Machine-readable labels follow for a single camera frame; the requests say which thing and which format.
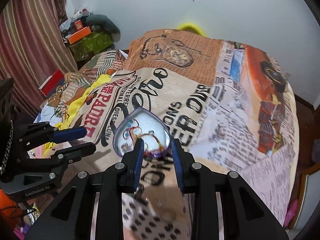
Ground red book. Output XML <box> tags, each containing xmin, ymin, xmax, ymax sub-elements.
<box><xmin>38</xmin><ymin>70</ymin><xmax>64</xmax><ymax>97</ymax></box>

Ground pile of white clothes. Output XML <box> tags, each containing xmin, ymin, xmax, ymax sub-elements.
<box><xmin>40</xmin><ymin>102</ymin><xmax>61</xmax><ymax>123</ymax></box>

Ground yellow round object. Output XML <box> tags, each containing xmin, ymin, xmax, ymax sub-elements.
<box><xmin>175</xmin><ymin>22</ymin><xmax>208</xmax><ymax>37</ymax></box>

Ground white plastic bags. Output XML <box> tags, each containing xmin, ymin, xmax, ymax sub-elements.
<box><xmin>60</xmin><ymin>9</ymin><xmax>93</xmax><ymax>31</ymax></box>

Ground pink plastic object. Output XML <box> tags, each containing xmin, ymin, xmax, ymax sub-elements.
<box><xmin>285</xmin><ymin>200</ymin><xmax>299</xmax><ymax>228</ymax></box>

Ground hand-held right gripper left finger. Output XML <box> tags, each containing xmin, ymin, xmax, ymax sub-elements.
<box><xmin>24</xmin><ymin>138</ymin><xmax>145</xmax><ymax>240</ymax></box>

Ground newspaper-print blanket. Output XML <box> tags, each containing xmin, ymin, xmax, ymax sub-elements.
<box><xmin>82</xmin><ymin>29</ymin><xmax>300</xmax><ymax>240</ymax></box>

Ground orange flat box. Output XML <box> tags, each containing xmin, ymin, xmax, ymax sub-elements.
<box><xmin>67</xmin><ymin>27</ymin><xmax>92</xmax><ymax>44</ymax></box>

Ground purple heart-shaped tin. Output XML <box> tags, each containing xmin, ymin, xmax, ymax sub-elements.
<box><xmin>112</xmin><ymin>107</ymin><xmax>172</xmax><ymax>159</ymax></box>

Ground red bead bracelet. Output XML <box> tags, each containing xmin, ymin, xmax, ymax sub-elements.
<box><xmin>124</xmin><ymin>120</ymin><xmax>143</xmax><ymax>141</ymax></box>

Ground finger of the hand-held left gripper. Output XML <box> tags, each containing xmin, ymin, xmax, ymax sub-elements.
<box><xmin>19</xmin><ymin>121</ymin><xmax>87</xmax><ymax>146</ymax></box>
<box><xmin>19</xmin><ymin>142</ymin><xmax>97</xmax><ymax>188</ymax></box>

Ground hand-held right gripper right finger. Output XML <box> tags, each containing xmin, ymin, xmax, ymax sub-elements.
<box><xmin>171</xmin><ymin>138</ymin><xmax>289</xmax><ymax>240</ymax></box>

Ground striped brown curtain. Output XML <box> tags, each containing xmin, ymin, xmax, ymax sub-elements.
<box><xmin>0</xmin><ymin>0</ymin><xmax>78</xmax><ymax>111</ymax></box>

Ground yellow cloth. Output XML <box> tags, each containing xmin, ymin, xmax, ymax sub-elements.
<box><xmin>54</xmin><ymin>75</ymin><xmax>113</xmax><ymax>131</ymax></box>

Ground green covered side table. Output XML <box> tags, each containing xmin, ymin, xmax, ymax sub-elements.
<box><xmin>69</xmin><ymin>31</ymin><xmax>114</xmax><ymax>62</ymax></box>

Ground wooden bed frame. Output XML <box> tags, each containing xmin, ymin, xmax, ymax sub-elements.
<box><xmin>287</xmin><ymin>92</ymin><xmax>320</xmax><ymax>231</ymax></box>

